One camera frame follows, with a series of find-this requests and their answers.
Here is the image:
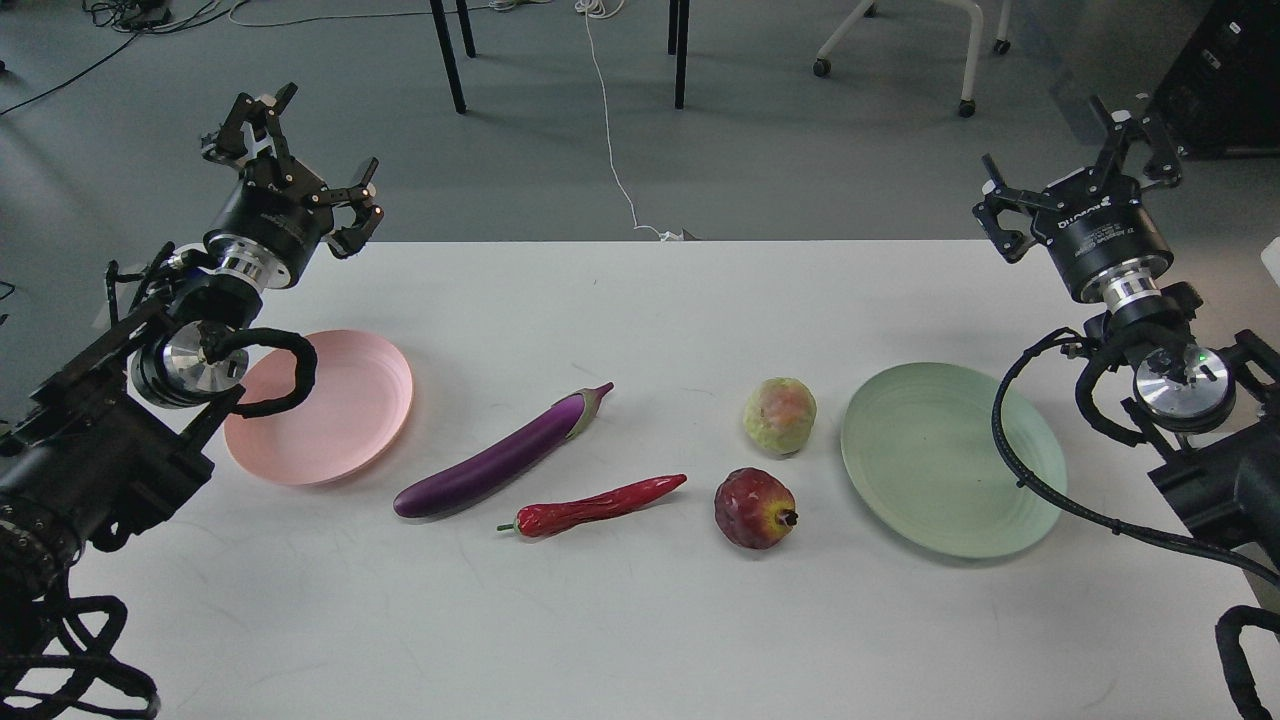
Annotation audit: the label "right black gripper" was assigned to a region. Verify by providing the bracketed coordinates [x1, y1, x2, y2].
[973, 95, 1184, 304]

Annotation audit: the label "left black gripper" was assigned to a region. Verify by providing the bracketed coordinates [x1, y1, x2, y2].
[201, 83, 385, 291]

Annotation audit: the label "purple eggplant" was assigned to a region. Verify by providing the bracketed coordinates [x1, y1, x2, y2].
[392, 382, 614, 519]

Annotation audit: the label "yellow green peach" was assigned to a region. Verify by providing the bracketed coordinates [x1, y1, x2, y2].
[742, 377, 817, 456]

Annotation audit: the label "red chili pepper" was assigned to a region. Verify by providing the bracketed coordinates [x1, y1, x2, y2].
[495, 474, 689, 538]

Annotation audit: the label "red pomegranate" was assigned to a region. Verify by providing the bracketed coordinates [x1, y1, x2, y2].
[713, 468, 799, 551]

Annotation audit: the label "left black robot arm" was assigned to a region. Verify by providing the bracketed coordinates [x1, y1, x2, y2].
[1, 83, 383, 719]

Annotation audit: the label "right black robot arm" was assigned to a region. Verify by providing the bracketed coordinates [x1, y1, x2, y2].
[972, 97, 1279, 585]

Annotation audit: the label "black equipment case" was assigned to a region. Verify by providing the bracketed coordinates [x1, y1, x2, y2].
[1149, 1, 1279, 159]

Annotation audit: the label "pink plate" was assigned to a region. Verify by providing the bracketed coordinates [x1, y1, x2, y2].
[223, 329, 415, 487]

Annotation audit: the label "black table leg left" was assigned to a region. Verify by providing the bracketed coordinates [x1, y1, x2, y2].
[428, 0, 477, 115]

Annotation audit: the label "black table leg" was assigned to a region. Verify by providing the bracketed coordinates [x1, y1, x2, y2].
[667, 0, 691, 111]
[428, 0, 477, 115]

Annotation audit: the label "white rolling chair base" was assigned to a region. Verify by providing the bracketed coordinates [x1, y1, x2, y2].
[812, 0, 1012, 120]

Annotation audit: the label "green plate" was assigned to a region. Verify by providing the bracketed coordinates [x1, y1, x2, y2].
[840, 363, 1061, 561]

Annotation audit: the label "black table leg right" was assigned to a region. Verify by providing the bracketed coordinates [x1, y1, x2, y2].
[667, 0, 691, 111]

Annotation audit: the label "black floor cables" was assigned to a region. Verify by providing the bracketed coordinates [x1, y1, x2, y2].
[0, 0, 241, 117]

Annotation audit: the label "white floor cable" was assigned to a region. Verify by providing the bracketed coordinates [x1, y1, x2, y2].
[573, 0, 699, 242]

